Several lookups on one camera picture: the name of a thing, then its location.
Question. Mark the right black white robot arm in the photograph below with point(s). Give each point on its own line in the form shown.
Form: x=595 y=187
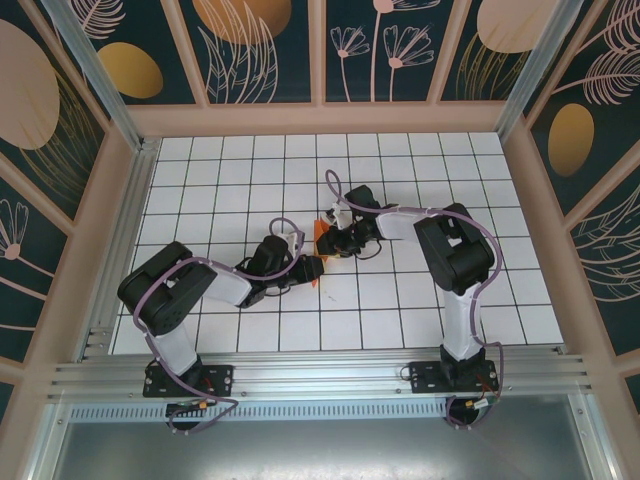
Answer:
x=457 y=260

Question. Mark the long aluminium mounting rail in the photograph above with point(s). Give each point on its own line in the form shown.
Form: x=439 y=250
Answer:
x=320 y=375

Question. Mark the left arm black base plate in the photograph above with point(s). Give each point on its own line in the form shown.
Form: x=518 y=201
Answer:
x=220 y=380

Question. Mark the grey metal sheet shelf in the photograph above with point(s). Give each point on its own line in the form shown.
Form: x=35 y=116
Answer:
x=320 y=450

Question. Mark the aluminium side rail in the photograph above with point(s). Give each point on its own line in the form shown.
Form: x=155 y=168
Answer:
x=120 y=250

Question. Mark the orange paper sheet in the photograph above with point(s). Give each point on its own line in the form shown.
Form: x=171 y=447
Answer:
x=320 y=229

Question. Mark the aluminium corner post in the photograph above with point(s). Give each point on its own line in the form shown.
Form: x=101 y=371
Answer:
x=537 y=65
x=95 y=75

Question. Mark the aluminium frame leg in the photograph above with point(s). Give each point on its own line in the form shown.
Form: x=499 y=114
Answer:
x=593 y=445
x=49 y=445

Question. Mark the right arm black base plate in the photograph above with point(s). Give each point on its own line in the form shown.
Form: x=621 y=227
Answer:
x=425 y=377

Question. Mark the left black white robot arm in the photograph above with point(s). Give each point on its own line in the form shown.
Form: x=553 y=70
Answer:
x=160 y=295

